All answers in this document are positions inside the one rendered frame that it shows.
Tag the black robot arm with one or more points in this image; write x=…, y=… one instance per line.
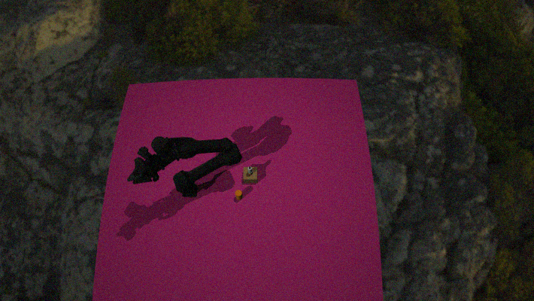
x=186, y=148

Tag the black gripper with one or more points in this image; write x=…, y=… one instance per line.
x=145, y=171

